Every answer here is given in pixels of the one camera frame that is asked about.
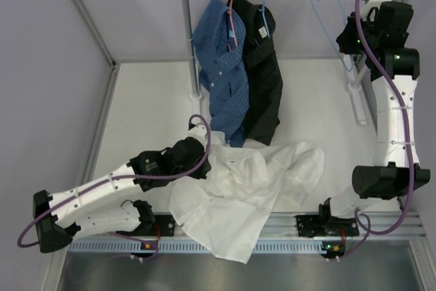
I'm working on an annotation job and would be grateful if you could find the white shirt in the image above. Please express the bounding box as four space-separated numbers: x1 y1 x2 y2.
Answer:
168 132 325 264

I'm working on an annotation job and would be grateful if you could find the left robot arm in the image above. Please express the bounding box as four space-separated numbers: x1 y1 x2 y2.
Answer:
33 136 211 254

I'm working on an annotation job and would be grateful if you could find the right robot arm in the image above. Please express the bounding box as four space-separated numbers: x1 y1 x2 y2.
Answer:
317 1 431 234

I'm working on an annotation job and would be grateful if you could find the black shirt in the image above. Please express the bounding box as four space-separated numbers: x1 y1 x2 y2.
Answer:
233 0 283 146

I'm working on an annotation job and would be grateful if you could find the blue checked shirt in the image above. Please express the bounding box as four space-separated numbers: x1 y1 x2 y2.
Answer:
193 0 249 147

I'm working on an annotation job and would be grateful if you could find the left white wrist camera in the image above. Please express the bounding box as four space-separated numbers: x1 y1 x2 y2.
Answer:
187 124 213 148

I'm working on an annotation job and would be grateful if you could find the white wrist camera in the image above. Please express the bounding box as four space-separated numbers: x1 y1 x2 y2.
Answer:
187 124 213 148
360 0 392 21

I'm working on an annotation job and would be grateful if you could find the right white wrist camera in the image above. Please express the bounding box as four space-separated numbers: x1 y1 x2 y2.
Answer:
360 0 392 21

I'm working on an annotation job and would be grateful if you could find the blue wire hanger with shirt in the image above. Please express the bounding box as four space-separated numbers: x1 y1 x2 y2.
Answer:
258 0 270 38

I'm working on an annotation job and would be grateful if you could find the grey slotted cable duct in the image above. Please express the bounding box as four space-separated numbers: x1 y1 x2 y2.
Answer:
68 239 343 255

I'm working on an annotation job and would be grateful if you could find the pink wire hanger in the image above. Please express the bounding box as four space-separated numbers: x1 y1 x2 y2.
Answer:
228 0 239 48

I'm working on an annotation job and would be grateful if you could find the aluminium mounting rail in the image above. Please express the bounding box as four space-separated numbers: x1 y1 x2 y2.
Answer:
149 212 426 239

